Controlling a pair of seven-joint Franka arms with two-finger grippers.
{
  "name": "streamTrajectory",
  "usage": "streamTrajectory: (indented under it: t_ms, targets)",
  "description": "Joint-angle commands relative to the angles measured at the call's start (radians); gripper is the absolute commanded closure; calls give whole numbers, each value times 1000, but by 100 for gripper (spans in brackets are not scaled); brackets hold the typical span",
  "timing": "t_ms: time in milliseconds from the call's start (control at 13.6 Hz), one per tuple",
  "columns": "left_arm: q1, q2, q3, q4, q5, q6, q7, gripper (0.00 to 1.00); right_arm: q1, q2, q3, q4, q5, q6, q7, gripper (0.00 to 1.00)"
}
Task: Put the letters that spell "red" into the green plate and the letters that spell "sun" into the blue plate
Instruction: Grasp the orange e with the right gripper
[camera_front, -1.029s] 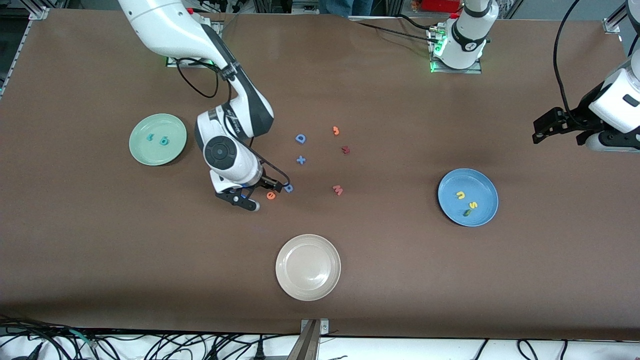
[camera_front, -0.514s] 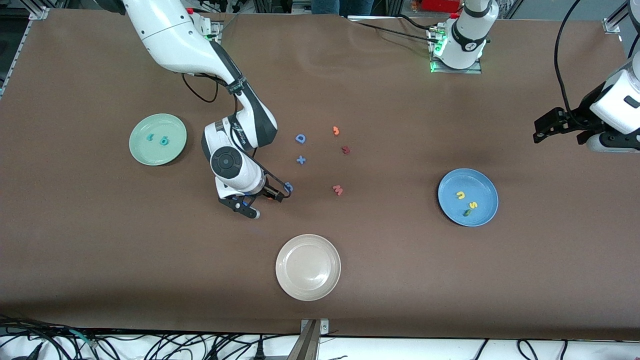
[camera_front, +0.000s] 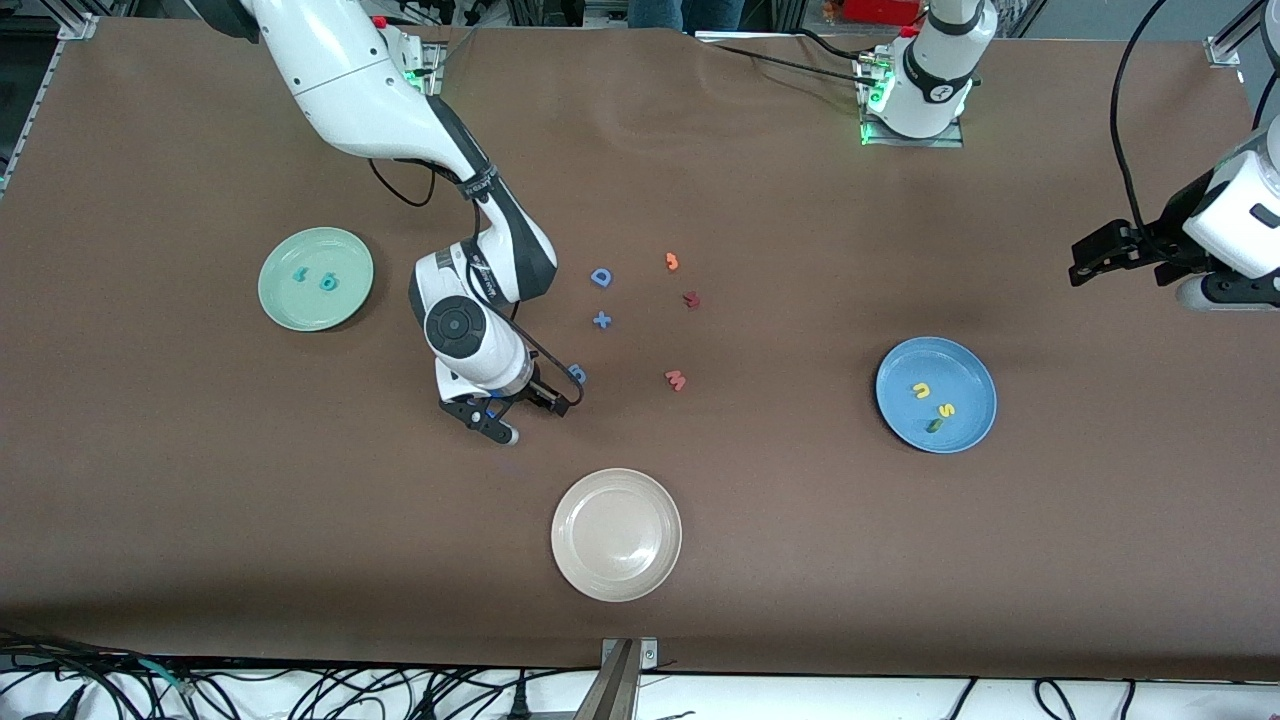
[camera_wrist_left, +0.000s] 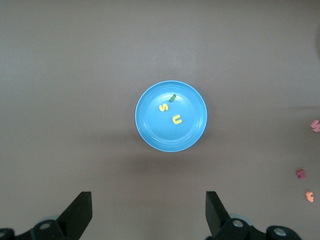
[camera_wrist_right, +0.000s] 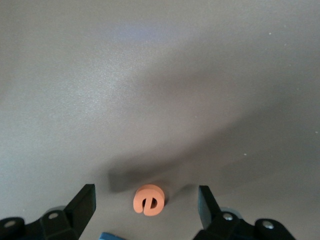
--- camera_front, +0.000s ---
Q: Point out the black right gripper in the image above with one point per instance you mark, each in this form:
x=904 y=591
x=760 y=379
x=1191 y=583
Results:
x=541 y=393

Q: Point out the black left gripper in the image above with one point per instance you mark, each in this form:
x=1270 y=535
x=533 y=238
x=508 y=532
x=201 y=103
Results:
x=1163 y=246

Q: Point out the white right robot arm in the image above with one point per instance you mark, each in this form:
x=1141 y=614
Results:
x=455 y=325

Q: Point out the pink foam letter w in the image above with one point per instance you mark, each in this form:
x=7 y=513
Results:
x=676 y=381

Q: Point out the blue foam letter D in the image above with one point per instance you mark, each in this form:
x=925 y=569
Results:
x=598 y=278

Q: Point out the beige plate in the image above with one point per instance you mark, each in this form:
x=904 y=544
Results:
x=616 y=535

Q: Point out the blue plate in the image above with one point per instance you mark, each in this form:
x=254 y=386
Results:
x=960 y=370

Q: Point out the green plate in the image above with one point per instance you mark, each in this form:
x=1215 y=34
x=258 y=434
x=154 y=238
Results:
x=315 y=305

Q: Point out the brown table cover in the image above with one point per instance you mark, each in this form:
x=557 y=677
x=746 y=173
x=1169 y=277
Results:
x=300 y=500

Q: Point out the red box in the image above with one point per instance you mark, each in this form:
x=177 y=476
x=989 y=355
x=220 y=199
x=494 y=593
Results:
x=880 y=10

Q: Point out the metal equipment box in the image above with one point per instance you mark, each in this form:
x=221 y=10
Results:
x=605 y=12

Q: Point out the person in blue jeans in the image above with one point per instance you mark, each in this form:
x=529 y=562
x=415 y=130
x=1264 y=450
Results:
x=685 y=10

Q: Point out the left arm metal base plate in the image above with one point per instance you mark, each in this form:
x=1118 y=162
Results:
x=955 y=135

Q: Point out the aluminium frame profile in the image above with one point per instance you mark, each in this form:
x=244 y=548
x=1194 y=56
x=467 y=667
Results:
x=1222 y=48
x=78 y=22

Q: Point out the metal table bracket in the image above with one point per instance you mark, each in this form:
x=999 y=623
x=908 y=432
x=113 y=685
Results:
x=625 y=680

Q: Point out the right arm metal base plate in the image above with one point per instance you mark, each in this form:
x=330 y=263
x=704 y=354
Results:
x=434 y=70

